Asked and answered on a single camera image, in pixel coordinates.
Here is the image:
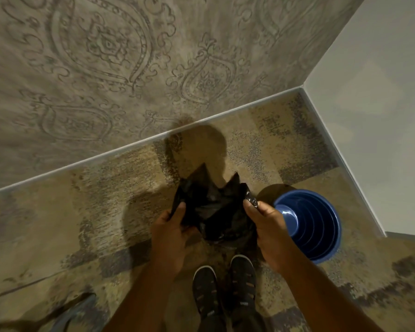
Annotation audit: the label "black plastic trash bag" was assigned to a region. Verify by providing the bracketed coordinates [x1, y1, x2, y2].
[169, 163, 263, 263]

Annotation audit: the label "white baseboard trim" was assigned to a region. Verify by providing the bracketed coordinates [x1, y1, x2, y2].
[0, 84, 388, 238]

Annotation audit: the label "person's dark shoe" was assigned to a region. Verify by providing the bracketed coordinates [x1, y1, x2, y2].
[229, 255, 257, 317]
[193, 266, 225, 320]

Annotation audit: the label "person's left hand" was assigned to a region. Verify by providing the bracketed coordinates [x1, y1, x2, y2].
[150, 202, 196, 276]

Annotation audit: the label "person's dark trouser legs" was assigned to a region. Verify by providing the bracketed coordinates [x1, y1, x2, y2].
[197, 309, 267, 332]

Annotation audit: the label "person's right dark shoe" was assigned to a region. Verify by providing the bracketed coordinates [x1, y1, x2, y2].
[229, 255, 257, 317]

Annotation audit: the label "blue plastic trash bin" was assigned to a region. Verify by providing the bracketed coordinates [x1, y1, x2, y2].
[273, 190, 342, 265]

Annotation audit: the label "person's left forearm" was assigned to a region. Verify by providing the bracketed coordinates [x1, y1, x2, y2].
[102, 263, 180, 332]

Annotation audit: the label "person's left dark shoe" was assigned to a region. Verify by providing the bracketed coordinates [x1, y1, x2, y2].
[193, 266, 225, 320]

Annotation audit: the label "dark strap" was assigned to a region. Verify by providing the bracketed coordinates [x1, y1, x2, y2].
[0, 292, 97, 332]

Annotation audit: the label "person's right forearm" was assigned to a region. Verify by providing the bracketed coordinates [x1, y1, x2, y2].
[275, 252, 384, 332]

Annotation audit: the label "person's right hand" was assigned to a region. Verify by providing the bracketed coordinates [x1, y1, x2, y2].
[243, 199, 294, 276]

